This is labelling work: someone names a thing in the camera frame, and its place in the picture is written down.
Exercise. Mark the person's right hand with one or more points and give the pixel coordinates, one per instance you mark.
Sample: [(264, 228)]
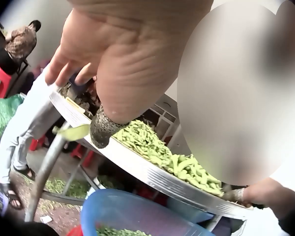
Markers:
[(265, 191)]

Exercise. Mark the person's left hand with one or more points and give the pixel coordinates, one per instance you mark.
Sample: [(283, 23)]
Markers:
[(127, 44)]

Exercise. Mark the person's left index finger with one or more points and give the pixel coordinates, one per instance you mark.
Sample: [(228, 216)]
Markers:
[(84, 75)]

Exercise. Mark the person's left fingers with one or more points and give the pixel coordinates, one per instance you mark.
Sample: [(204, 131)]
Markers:
[(57, 70)]

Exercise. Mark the person's right fingers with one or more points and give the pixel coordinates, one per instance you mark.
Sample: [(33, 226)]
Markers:
[(233, 195)]

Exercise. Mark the person's left thumb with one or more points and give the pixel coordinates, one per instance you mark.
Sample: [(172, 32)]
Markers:
[(118, 98)]

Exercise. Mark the pile of dark plant stalks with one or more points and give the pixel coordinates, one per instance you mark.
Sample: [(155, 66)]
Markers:
[(82, 98)]

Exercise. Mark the small blue plastic basin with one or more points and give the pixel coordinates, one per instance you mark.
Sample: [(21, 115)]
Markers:
[(189, 210)]

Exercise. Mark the pale green empty pod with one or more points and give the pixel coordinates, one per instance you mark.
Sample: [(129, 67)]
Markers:
[(72, 132)]

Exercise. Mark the pile of green bean pods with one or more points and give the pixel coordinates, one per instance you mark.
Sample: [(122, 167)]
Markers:
[(162, 152)]

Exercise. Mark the green mesh sack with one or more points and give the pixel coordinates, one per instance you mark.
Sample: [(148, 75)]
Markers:
[(3, 118)]

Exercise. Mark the large silver metal tray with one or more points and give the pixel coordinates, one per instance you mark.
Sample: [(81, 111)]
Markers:
[(142, 169)]

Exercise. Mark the grey metal pipe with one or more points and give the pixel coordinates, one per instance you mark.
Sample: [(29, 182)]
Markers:
[(45, 169)]

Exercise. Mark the green pods scattered on ground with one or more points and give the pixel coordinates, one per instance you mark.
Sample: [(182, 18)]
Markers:
[(64, 188)]

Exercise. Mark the large blue plastic basin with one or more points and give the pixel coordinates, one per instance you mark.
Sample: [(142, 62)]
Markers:
[(127, 211)]

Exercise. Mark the heap of shelled green beans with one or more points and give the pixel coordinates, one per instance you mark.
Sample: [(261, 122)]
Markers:
[(120, 232)]

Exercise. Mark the white window frame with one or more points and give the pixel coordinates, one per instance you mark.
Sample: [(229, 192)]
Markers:
[(166, 115)]

